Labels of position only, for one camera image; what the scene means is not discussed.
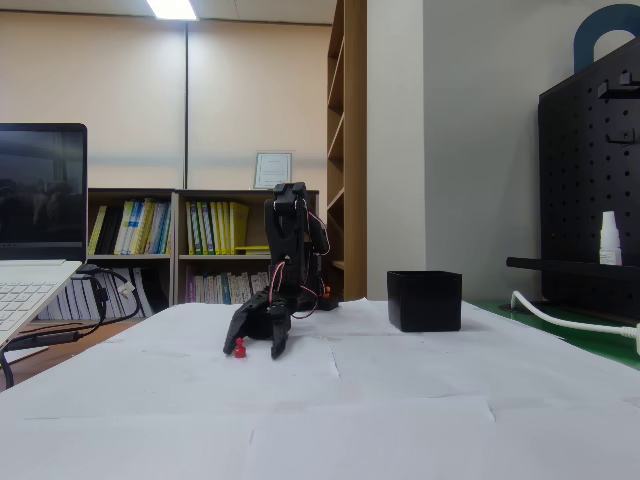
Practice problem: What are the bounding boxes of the black open box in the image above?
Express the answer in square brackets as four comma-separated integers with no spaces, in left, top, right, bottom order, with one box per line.
[387,270,463,333]

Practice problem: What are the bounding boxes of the wide yellow binder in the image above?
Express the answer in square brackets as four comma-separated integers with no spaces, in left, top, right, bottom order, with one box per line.
[229,201,250,255]

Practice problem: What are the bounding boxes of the low wooden bookcase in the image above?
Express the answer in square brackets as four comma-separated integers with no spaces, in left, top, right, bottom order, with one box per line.
[172,188,321,306]
[87,188,176,321]

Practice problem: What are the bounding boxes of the framed white certificate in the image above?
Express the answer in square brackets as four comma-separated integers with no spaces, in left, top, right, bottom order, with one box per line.
[253,151,295,191]

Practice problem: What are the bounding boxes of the tall wooden bookcase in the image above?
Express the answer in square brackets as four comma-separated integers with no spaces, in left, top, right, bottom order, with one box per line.
[326,0,369,304]

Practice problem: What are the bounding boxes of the beige roller blind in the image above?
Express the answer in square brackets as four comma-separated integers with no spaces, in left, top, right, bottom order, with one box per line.
[0,12,186,191]
[188,22,334,191]

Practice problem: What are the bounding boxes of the white laptop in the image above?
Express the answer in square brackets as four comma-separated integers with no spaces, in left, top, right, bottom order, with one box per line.
[0,123,89,351]

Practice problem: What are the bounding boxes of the black pegboard shelf bar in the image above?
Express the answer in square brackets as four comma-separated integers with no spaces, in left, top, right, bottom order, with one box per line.
[505,256,640,281]

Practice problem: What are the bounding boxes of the white paper sheets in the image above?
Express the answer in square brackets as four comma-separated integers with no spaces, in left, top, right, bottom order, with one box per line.
[469,298,640,372]

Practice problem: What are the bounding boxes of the ceiling light panel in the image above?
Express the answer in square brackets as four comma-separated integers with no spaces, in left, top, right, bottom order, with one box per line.
[146,0,197,21]

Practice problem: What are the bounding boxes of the black pegboard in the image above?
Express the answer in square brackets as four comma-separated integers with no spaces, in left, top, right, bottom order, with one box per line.
[538,37,640,321]

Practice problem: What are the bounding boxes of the small white bottle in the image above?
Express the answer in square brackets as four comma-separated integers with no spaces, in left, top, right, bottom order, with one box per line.
[598,210,625,265]

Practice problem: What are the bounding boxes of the blue arch panel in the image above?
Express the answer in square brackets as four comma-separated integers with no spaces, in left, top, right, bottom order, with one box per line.
[573,3,640,74]

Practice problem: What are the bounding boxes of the thick black laptop cable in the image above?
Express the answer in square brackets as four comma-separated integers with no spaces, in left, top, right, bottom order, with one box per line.
[77,264,145,329]

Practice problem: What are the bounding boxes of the thin black laptop cable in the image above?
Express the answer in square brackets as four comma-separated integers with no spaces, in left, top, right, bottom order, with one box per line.
[0,277,110,354]

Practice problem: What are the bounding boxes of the white power strip cable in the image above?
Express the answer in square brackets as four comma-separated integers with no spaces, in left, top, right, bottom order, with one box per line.
[510,290,626,334]

